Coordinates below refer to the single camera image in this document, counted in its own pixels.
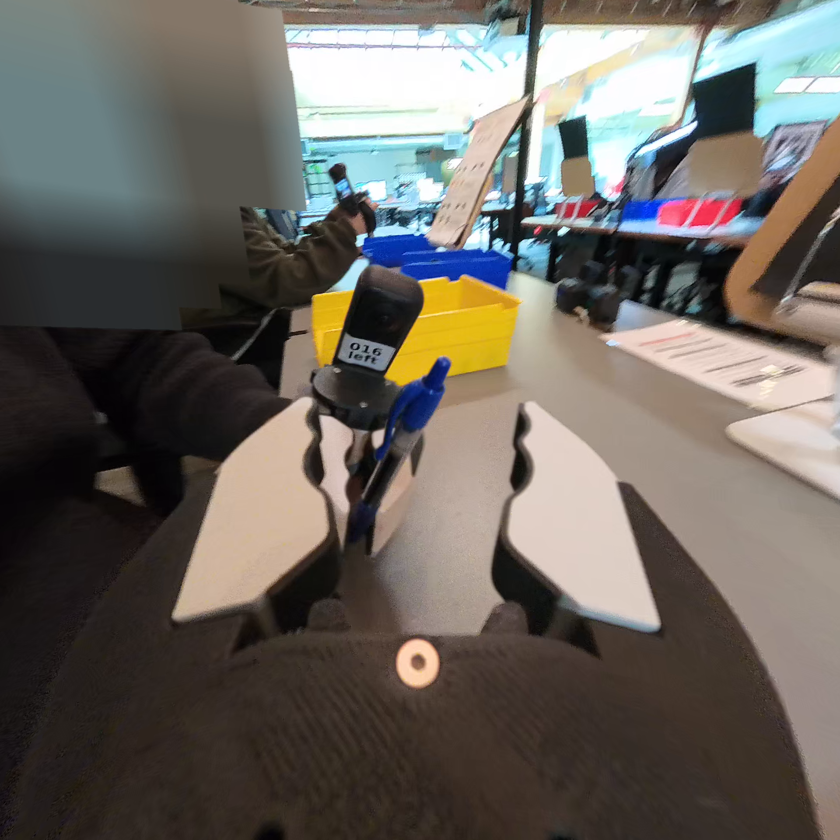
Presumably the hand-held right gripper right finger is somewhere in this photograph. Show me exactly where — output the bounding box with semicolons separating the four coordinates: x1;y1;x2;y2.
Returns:
491;400;662;636

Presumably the black charger box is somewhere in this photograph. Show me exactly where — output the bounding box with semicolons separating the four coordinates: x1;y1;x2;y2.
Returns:
554;262;596;309
587;276;626;326

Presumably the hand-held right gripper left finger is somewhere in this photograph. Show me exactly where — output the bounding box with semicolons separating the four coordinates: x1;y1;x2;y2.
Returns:
172;395;345;634

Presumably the printed paper sheet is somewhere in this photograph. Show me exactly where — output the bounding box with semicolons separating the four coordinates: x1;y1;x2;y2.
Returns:
600;319;834;412

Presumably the cardboard sign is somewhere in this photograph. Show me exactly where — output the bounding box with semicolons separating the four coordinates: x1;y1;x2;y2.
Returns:
425;97;531;249

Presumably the long wooden top table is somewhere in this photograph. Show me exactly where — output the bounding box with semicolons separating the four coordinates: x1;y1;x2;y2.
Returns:
521;215;765;290

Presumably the black pole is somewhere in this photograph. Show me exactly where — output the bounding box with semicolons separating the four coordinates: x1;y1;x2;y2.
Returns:
512;0;546;270

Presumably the blue ballpoint pen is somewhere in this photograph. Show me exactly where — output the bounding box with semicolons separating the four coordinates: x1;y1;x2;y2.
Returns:
344;356;452;547

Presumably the white tablet stand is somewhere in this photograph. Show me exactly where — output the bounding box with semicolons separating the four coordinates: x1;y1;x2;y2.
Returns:
725;197;840;500

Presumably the yellow plastic bin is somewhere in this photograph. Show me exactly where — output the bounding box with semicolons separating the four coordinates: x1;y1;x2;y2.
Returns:
311;276;522;387

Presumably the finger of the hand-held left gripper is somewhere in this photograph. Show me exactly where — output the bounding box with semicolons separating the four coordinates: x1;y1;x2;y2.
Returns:
306;419;362;527
363;451;424;559

